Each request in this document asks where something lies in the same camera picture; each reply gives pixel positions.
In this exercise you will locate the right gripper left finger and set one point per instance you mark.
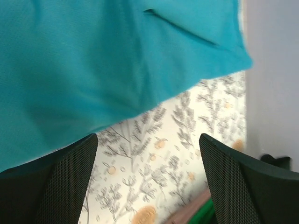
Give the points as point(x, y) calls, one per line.
point(51, 189)

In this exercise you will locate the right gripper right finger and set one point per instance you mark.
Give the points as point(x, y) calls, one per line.
point(245, 190)

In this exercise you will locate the teal t shirt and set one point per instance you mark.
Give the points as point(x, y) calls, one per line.
point(69, 68)

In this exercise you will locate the black folded t shirt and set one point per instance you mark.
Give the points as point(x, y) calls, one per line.
point(281, 162)

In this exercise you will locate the floral table mat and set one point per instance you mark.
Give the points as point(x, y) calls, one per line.
point(148, 167)

